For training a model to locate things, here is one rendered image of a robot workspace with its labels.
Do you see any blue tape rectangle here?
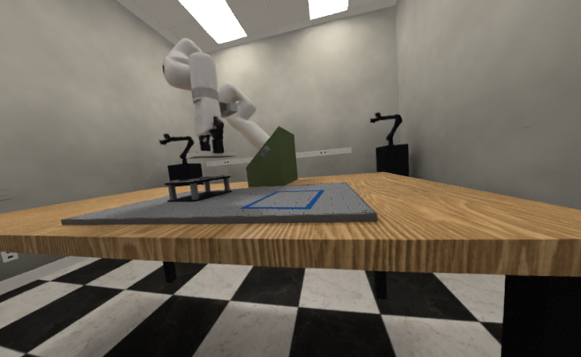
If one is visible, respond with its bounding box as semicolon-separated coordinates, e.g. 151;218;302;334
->
241;190;324;209

